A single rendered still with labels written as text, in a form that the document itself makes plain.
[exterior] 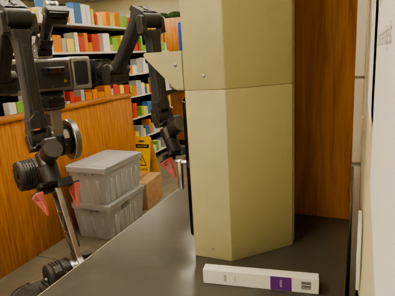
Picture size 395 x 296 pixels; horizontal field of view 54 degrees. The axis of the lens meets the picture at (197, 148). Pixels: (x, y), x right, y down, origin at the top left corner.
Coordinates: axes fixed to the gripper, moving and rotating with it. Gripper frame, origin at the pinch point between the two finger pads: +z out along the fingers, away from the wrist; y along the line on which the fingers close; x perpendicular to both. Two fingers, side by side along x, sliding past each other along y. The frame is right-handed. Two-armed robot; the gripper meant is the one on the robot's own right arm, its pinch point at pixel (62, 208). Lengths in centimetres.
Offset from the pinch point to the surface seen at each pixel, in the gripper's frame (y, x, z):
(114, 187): 106, 177, -32
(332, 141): 70, -54, 13
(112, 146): 145, 228, -82
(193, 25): 23, -62, -25
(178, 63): 21, -54, -19
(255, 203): 34, -47, 21
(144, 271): 6.8, -25.0, 26.5
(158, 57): 19, -50, -23
